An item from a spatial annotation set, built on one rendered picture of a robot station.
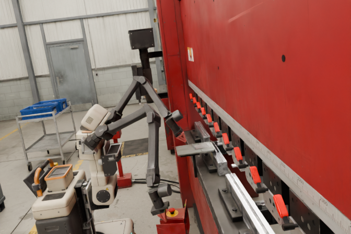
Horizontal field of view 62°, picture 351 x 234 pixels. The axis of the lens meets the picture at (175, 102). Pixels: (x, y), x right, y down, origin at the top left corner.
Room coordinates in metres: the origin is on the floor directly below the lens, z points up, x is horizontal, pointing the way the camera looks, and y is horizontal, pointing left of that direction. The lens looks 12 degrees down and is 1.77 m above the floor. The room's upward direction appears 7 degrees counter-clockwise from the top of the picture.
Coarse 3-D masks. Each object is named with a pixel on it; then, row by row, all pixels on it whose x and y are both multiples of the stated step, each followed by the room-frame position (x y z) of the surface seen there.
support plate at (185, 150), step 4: (196, 144) 2.10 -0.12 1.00; (200, 144) 2.09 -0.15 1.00; (176, 148) 2.07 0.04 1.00; (180, 148) 2.06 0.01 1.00; (184, 148) 2.04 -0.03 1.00; (188, 148) 2.04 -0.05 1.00; (192, 148) 2.02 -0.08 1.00; (204, 148) 2.00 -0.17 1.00; (208, 148) 1.99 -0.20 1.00; (212, 148) 1.98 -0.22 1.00; (180, 152) 1.98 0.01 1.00; (184, 152) 1.97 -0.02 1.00; (188, 152) 1.96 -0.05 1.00; (192, 152) 1.95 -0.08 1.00; (196, 152) 1.94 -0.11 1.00; (200, 152) 1.94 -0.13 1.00; (204, 152) 1.95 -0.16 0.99
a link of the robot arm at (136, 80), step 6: (138, 78) 2.35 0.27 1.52; (132, 84) 2.36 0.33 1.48; (138, 84) 2.37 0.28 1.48; (132, 90) 2.34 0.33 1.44; (126, 96) 2.33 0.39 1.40; (120, 102) 2.32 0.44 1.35; (126, 102) 2.33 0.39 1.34; (114, 108) 2.31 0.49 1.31; (120, 108) 2.30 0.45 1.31; (114, 114) 2.27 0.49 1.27; (120, 114) 2.34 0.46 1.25
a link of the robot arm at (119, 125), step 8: (144, 104) 1.80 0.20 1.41; (136, 112) 1.81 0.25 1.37; (144, 112) 1.77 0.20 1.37; (152, 112) 1.74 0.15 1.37; (120, 120) 1.84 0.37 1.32; (128, 120) 1.81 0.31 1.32; (136, 120) 1.81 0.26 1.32; (96, 128) 1.87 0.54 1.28; (104, 128) 1.83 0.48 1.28; (112, 128) 1.83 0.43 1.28; (120, 128) 1.84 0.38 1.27; (112, 136) 1.89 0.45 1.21
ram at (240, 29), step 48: (192, 0) 2.10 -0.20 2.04; (240, 0) 1.05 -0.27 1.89; (288, 0) 0.70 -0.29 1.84; (336, 0) 0.53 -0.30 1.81; (192, 48) 2.34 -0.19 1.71; (240, 48) 1.09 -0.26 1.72; (288, 48) 0.71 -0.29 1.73; (336, 48) 0.53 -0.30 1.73; (240, 96) 1.14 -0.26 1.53; (288, 96) 0.72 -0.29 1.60; (336, 96) 0.53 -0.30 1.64; (288, 144) 0.73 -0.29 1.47; (336, 144) 0.53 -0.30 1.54; (336, 192) 0.53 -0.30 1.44
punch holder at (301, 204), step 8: (296, 200) 0.70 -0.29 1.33; (296, 208) 0.70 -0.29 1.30; (304, 208) 0.66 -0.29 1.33; (296, 216) 0.70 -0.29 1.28; (304, 216) 0.66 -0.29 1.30; (312, 216) 0.62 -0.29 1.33; (304, 224) 0.66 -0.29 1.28; (312, 224) 0.62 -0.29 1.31; (320, 224) 0.59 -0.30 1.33; (296, 232) 0.70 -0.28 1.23; (304, 232) 0.66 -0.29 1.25; (312, 232) 0.62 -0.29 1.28; (320, 232) 0.59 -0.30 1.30; (328, 232) 0.59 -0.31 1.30
